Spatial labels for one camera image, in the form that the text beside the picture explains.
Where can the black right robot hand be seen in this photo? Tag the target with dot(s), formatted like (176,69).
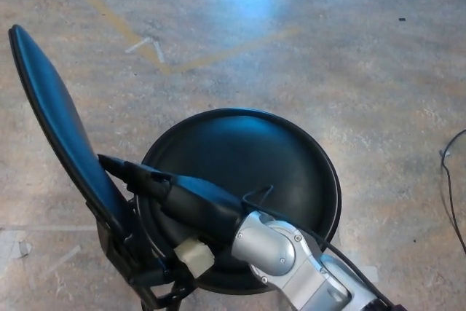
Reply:
(198,205)

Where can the black swivel chair with backrest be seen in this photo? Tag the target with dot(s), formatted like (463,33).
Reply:
(236,150)

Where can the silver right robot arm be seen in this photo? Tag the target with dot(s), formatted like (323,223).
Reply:
(276,242)

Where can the clear tape floor patch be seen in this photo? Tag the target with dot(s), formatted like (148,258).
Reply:
(14,249)

